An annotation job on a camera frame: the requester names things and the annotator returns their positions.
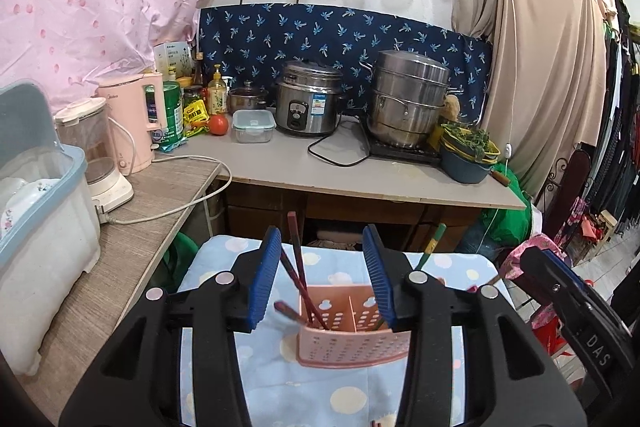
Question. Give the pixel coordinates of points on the black induction cooktop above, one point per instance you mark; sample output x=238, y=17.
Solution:
x=422, y=155

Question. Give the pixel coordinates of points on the wooden counter shelf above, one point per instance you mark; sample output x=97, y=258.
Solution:
x=280, y=173

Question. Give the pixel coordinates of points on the green chopstick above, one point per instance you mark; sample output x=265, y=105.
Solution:
x=431, y=246

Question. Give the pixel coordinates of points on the pink electric kettle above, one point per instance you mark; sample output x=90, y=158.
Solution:
x=130, y=122

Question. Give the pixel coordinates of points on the beige hanging curtain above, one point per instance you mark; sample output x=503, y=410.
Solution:
x=547, y=78

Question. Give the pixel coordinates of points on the clear food container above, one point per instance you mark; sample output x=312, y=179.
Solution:
x=253, y=125

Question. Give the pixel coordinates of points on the navy floral backsplash cloth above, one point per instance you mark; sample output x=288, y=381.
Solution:
x=252, y=42

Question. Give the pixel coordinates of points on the yellow oil bottle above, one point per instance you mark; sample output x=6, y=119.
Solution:
x=216, y=97

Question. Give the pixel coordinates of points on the steel rice cooker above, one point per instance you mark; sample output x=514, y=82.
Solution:
x=309, y=97

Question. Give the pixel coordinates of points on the green tin can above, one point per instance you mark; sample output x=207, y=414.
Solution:
x=172, y=134

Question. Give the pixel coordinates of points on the stacked steel steamer pot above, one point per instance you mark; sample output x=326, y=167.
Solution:
x=408, y=92

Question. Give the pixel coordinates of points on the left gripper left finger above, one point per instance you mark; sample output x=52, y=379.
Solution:
x=134, y=380

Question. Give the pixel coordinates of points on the blue basin with vegetables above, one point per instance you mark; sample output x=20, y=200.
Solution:
x=467, y=153

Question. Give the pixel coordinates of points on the pink floral cloth bag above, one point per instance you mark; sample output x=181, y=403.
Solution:
x=525, y=258

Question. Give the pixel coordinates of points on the small lidded saucepan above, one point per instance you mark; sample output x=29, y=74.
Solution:
x=247, y=96

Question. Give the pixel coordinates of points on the pink perforated utensil holder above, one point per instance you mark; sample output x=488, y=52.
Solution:
x=354, y=339

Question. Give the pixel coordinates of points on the yellow snack packet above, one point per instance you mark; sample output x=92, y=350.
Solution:
x=195, y=118

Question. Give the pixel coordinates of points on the white dish rack bin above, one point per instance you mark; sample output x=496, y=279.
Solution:
x=49, y=229

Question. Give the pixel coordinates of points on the red tomato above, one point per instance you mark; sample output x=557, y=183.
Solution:
x=218, y=124

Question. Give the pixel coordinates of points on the white blender appliance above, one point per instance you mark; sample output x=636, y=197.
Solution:
x=85, y=124

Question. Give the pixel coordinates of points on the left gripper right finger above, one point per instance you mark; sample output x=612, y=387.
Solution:
x=509, y=380

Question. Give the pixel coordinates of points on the dark maroon chopstick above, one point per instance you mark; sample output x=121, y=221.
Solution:
x=288, y=312
x=300, y=286
x=298, y=254

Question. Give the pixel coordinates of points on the green plastic bag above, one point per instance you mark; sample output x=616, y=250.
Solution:
x=506, y=227

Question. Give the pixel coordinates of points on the brown chopstick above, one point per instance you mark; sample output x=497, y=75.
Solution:
x=493, y=280

